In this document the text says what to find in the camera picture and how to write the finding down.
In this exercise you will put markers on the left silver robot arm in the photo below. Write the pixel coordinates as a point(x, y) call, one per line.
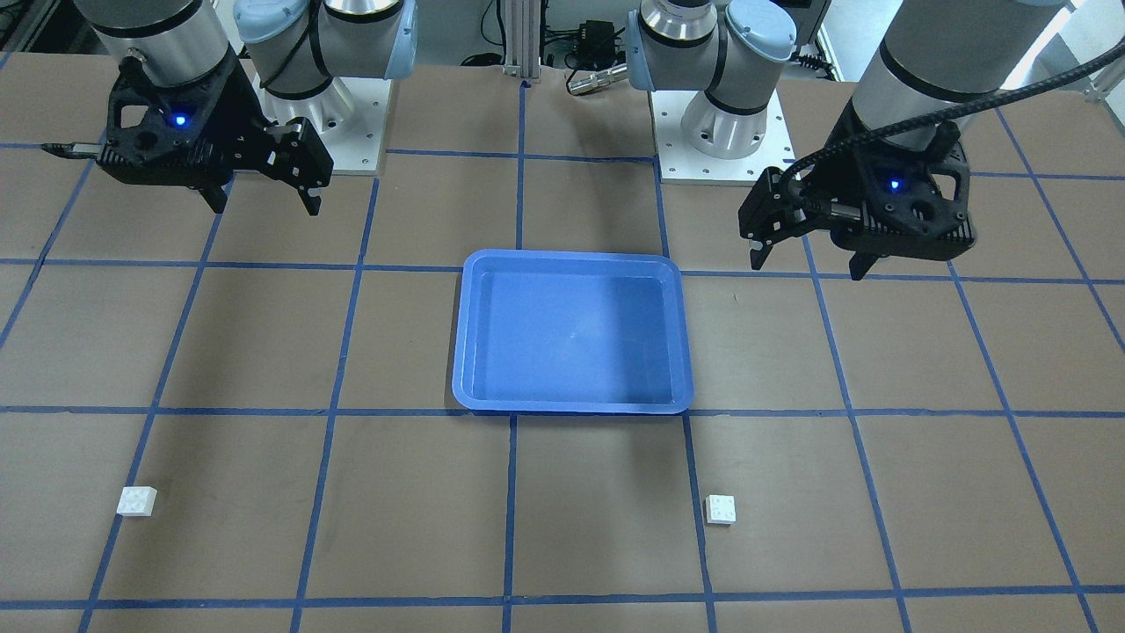
point(936, 58)

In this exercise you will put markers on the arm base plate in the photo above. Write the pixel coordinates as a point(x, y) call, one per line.
point(352, 132)
point(699, 145)

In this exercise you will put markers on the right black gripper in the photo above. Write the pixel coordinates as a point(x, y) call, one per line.
point(235, 112)

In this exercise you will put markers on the black power adapter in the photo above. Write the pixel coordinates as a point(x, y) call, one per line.
point(592, 44)

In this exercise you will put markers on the blue plastic tray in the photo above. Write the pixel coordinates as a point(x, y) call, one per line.
point(572, 332)

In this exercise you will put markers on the aluminium frame post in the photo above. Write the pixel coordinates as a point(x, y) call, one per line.
point(522, 27)

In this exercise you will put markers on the silver metal cylinder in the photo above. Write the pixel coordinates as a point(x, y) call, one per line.
point(597, 80)

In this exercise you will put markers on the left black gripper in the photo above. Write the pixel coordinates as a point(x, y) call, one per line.
point(842, 169)

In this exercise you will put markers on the white block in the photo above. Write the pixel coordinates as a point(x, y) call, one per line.
point(137, 501)
point(720, 509)

